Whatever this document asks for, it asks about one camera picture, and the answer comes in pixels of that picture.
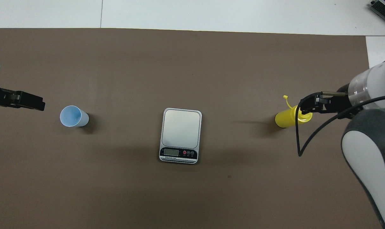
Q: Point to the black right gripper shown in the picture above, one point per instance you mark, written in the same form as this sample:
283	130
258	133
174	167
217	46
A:
335	103

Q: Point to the yellow seasoning bottle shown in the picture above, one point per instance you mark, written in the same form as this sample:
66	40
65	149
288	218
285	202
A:
284	118

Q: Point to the light blue plastic cup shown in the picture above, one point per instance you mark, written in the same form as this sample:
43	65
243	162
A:
71	116

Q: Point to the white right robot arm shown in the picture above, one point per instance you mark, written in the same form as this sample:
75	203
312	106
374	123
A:
364	159

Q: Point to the silver digital kitchen scale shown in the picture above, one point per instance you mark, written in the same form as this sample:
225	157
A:
181	127

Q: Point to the brown table mat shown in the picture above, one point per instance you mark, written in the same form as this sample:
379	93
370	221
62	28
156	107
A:
179	63

